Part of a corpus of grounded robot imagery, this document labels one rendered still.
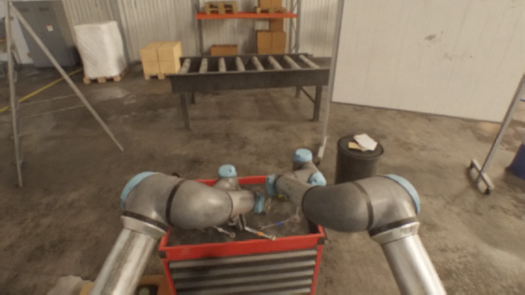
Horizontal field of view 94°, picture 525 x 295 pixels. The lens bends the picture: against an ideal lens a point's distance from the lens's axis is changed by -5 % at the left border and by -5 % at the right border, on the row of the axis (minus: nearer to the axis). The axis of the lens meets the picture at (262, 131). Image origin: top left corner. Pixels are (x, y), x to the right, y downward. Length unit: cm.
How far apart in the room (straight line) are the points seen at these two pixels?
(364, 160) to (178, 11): 752
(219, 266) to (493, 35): 303
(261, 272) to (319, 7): 847
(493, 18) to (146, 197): 315
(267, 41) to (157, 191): 730
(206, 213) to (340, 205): 30
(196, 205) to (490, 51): 309
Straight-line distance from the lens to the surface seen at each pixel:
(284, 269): 138
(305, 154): 107
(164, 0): 898
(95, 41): 736
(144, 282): 216
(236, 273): 133
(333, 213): 62
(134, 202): 69
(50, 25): 965
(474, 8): 320
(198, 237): 132
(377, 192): 65
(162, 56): 701
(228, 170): 109
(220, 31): 881
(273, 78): 401
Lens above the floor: 189
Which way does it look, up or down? 28 degrees down
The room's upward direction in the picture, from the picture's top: straight up
